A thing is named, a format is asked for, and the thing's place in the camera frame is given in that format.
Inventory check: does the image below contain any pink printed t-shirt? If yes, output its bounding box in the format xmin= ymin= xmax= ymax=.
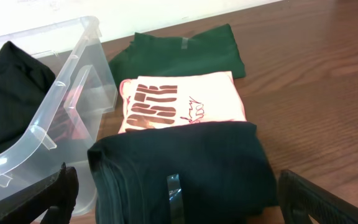
xmin=119 ymin=72 xmax=246 ymax=134

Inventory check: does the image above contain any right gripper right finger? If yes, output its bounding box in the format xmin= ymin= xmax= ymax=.
xmin=277 ymin=170 xmax=358 ymax=224

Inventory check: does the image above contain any dark teal folded garment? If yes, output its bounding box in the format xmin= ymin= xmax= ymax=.
xmin=88 ymin=121 xmax=277 ymax=223

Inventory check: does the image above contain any clear plastic storage bin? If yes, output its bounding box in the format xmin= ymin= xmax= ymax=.
xmin=0 ymin=16 xmax=117 ymax=216

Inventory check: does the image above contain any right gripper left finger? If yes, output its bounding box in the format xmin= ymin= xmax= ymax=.
xmin=0 ymin=164 xmax=79 ymax=224

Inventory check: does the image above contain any black garment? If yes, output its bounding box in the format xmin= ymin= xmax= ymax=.
xmin=0 ymin=41 xmax=55 ymax=153

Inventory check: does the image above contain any green t-shirt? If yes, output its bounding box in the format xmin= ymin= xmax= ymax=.
xmin=109 ymin=24 xmax=246 ymax=86

